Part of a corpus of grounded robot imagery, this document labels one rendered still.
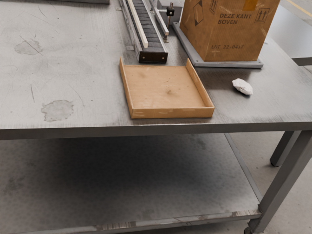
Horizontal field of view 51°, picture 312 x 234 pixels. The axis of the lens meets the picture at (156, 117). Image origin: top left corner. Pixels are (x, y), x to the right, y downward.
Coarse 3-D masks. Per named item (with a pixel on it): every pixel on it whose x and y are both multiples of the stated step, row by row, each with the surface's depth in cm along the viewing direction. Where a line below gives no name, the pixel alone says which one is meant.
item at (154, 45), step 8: (136, 0) 159; (128, 8) 150; (136, 8) 151; (144, 8) 153; (144, 16) 146; (144, 24) 139; (152, 24) 140; (136, 32) 133; (144, 32) 133; (152, 32) 134; (152, 40) 129; (144, 48) 123; (152, 48) 124; (160, 48) 125
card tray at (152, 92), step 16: (128, 80) 113; (144, 80) 115; (160, 80) 116; (176, 80) 118; (192, 80) 119; (128, 96) 102; (144, 96) 108; (160, 96) 109; (176, 96) 110; (192, 96) 112; (208, 96) 107; (144, 112) 98; (160, 112) 99; (176, 112) 101; (192, 112) 102; (208, 112) 103
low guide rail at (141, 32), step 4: (128, 0) 150; (132, 4) 145; (132, 8) 141; (132, 12) 141; (136, 16) 136; (136, 20) 133; (136, 24) 133; (140, 24) 130; (140, 28) 127; (140, 32) 126; (140, 36) 126; (144, 36) 123; (144, 40) 120; (144, 44) 119
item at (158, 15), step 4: (152, 0) 139; (152, 4) 136; (152, 8) 136; (156, 8) 133; (156, 12) 130; (156, 16) 129; (160, 16) 127; (160, 20) 125; (160, 24) 124; (164, 24) 122; (164, 28) 120; (164, 32) 119; (168, 32) 118
